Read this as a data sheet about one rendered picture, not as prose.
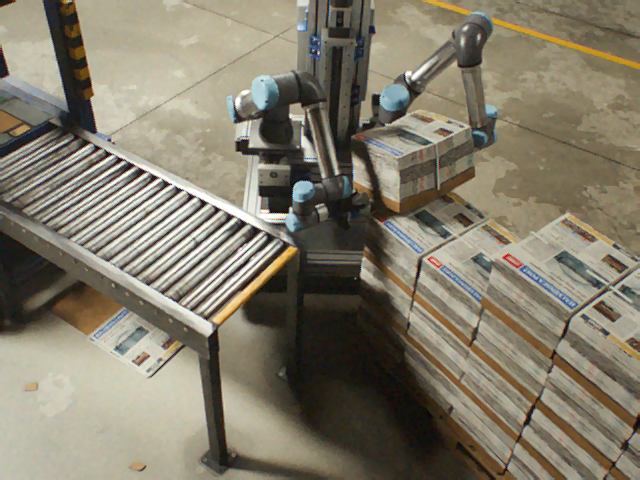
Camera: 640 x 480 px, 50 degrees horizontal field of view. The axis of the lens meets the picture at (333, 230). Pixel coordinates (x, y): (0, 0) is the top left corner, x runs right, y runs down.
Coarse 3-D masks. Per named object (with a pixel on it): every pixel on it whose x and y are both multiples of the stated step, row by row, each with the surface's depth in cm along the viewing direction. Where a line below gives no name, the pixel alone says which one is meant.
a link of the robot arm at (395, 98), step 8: (384, 88) 286; (392, 88) 286; (400, 88) 286; (384, 96) 283; (392, 96) 282; (400, 96) 282; (408, 96) 284; (384, 104) 284; (392, 104) 282; (400, 104) 282; (408, 104) 288; (384, 112) 286; (392, 112) 284; (400, 112) 285; (384, 120) 288; (392, 120) 287
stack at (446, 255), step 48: (384, 240) 257; (432, 240) 250; (480, 240) 252; (384, 288) 270; (432, 288) 246; (480, 288) 233; (384, 336) 288; (432, 336) 257; (480, 336) 235; (432, 384) 272; (480, 384) 244; (528, 384) 224; (576, 384) 207; (480, 432) 258; (528, 432) 234; (576, 432) 215; (624, 432) 199
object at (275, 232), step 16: (64, 128) 294; (80, 128) 294; (96, 144) 286; (112, 144) 287; (128, 160) 280; (144, 160) 280; (160, 176) 273; (176, 176) 274; (192, 192) 267; (208, 192) 267; (224, 208) 261; (240, 208) 262; (224, 224) 265; (256, 224) 255; (272, 224) 256; (272, 240) 253; (288, 240) 250; (304, 240) 250; (304, 256) 253
